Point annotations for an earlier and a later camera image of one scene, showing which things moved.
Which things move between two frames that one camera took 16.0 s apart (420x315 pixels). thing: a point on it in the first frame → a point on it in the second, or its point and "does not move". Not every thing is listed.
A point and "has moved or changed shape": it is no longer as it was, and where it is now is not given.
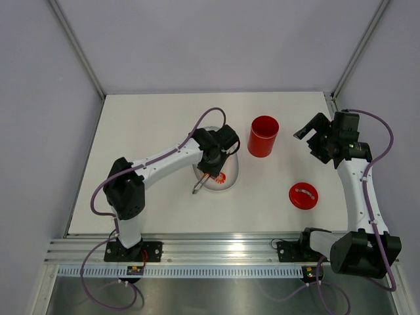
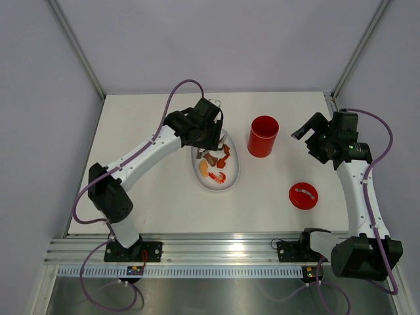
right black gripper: [319, 123] does not move
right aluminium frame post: [359, 48] does not move
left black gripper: [214, 170] → [211, 144]
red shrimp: [220, 178] does not move
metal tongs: [200, 183] has moved or changed shape
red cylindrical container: [264, 129] does not move
